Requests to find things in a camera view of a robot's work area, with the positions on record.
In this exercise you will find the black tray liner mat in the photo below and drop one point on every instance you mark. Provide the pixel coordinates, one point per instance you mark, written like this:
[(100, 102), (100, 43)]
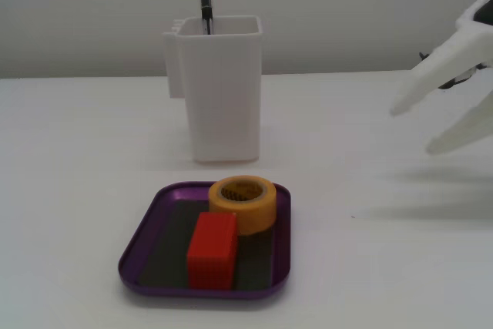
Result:
[(254, 263)]

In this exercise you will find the purple metal tray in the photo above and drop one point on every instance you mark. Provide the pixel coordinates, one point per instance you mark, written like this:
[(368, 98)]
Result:
[(154, 229)]

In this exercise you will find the yellow masking tape roll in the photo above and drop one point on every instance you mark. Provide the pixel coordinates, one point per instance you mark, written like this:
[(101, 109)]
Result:
[(252, 215)]

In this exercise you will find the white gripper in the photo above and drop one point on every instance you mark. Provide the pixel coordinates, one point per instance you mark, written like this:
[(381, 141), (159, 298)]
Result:
[(467, 49)]

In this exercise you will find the white plastic pen holder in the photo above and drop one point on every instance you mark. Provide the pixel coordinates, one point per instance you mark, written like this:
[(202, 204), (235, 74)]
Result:
[(223, 94)]

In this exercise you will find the red ribbed block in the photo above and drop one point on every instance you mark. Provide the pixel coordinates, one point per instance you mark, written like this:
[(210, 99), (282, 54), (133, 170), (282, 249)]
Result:
[(212, 252)]

